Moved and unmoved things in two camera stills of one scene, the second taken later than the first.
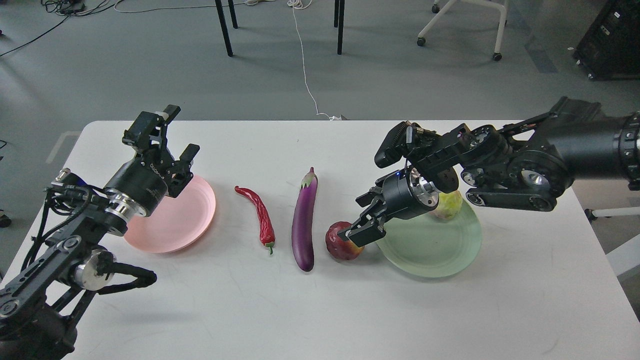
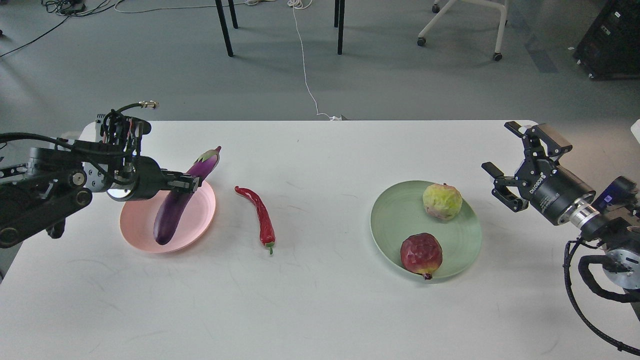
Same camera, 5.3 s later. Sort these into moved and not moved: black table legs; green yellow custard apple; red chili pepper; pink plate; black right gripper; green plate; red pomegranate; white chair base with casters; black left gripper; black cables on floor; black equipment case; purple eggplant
Moved: black left gripper; black right gripper; red pomegranate; purple eggplant
Not moved: green yellow custard apple; white chair base with casters; black cables on floor; black table legs; black equipment case; green plate; pink plate; red chili pepper
